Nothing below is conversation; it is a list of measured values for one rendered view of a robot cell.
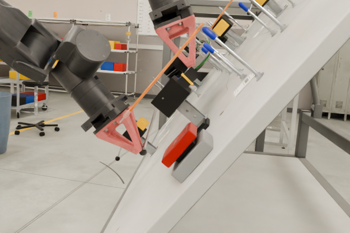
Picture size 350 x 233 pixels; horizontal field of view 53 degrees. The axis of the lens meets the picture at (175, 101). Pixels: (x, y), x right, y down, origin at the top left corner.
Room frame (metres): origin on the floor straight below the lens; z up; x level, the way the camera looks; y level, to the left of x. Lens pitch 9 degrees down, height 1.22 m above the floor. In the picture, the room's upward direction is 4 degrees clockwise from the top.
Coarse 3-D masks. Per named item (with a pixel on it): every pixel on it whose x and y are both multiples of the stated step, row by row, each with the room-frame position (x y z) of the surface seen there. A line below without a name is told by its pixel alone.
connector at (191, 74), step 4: (192, 68) 0.58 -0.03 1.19; (188, 72) 0.58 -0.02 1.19; (192, 72) 0.58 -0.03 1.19; (196, 72) 0.58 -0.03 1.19; (188, 76) 0.58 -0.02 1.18; (192, 76) 0.58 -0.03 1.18; (196, 76) 0.58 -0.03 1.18; (180, 80) 0.58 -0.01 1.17; (184, 80) 0.58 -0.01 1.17; (192, 80) 0.58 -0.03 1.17; (184, 84) 0.58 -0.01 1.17; (188, 84) 0.58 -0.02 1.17
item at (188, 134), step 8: (184, 128) 0.43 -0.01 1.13; (192, 128) 0.40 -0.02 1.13; (184, 136) 0.38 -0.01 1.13; (192, 136) 0.38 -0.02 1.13; (176, 144) 0.39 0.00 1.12; (184, 144) 0.38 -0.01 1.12; (192, 144) 0.39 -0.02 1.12; (168, 152) 0.39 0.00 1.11; (176, 152) 0.38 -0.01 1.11; (184, 152) 0.39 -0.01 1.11; (168, 160) 0.39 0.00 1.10; (176, 160) 0.39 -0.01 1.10
